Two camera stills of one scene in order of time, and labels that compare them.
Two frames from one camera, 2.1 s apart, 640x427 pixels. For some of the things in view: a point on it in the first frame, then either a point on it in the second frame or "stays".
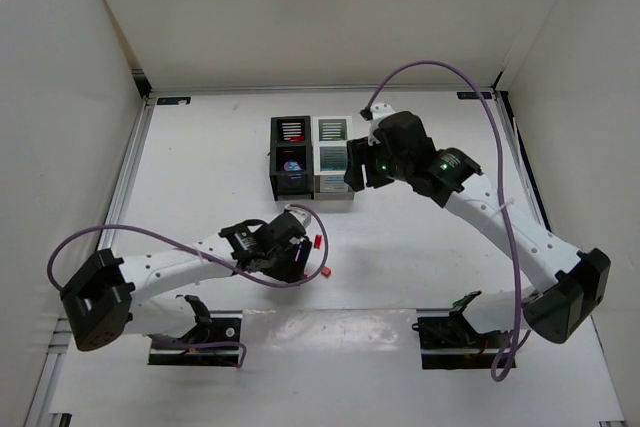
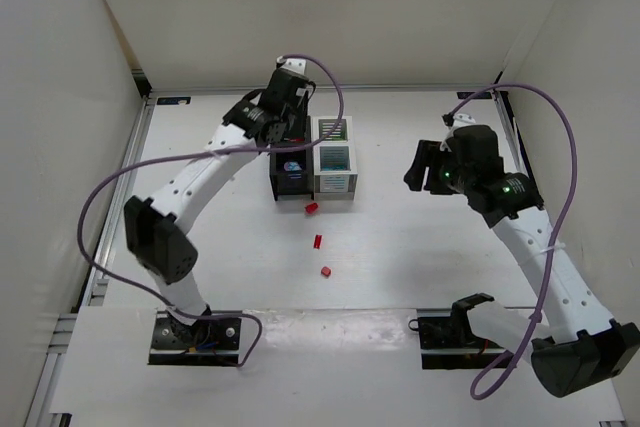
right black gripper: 364,167 → 430,173
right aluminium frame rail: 524,165 stays
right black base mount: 452,342 stays
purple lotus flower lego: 292,166 stays
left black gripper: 296,257 → 289,145
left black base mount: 217,345 stays
